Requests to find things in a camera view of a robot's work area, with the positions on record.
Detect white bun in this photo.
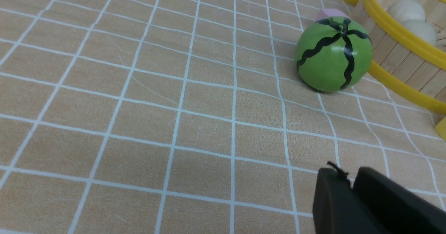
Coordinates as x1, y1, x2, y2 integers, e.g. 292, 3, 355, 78
401, 20, 437, 46
387, 0, 426, 23

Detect green toy watermelon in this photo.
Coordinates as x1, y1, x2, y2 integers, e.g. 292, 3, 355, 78
295, 16, 374, 92

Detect yellow cube block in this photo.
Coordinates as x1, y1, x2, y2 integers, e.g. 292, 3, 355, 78
434, 117, 446, 142

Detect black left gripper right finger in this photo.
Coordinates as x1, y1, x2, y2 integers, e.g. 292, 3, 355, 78
353, 167, 446, 234

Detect bamboo steamer tray yellow rims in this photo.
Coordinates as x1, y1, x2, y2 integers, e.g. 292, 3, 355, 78
348, 0, 445, 114

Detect orange checked tablecloth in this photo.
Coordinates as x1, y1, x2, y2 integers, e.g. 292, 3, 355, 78
0, 0, 445, 234

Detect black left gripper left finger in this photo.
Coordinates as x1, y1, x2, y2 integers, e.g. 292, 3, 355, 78
312, 161, 384, 234

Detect pink cube block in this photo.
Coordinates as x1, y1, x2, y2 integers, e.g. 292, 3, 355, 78
314, 8, 349, 21

